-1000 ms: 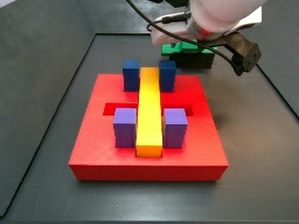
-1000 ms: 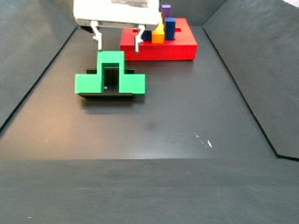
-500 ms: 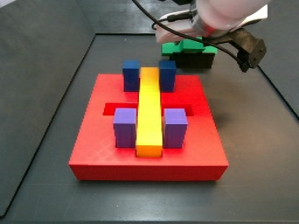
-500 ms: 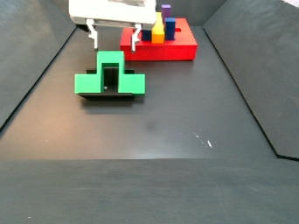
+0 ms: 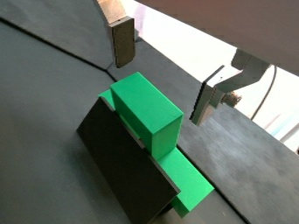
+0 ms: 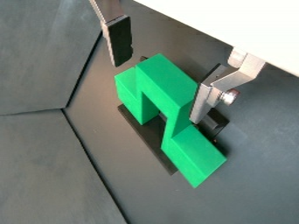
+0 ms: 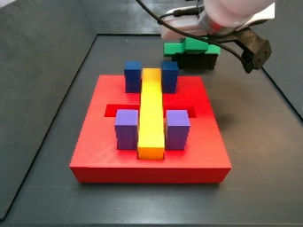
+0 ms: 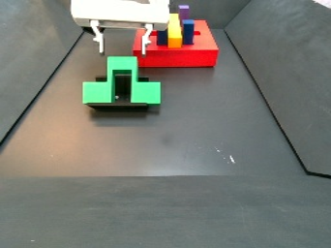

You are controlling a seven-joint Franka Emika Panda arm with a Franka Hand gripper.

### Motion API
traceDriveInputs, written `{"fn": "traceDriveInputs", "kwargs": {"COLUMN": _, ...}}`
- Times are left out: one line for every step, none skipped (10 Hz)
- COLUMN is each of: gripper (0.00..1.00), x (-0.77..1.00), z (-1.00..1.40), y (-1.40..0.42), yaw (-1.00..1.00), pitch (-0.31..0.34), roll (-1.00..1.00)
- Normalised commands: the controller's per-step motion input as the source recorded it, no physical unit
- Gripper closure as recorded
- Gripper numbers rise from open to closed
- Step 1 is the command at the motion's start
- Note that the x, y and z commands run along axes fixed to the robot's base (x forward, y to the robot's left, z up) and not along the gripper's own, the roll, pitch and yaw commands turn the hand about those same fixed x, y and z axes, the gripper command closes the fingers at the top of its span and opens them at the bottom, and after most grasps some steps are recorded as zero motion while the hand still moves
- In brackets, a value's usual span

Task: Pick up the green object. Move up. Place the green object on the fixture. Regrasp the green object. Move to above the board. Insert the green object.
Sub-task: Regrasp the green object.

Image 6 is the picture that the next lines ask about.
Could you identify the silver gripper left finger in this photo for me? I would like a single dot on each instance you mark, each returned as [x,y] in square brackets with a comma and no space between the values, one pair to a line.
[114,24]

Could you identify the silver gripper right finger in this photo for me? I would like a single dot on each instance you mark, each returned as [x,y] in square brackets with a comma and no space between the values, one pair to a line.
[217,87]

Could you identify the green stepped bridge block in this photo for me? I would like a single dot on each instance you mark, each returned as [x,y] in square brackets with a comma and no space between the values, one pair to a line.
[167,87]

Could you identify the black angle bracket fixture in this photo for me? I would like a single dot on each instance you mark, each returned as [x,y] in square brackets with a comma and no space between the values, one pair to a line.
[146,131]

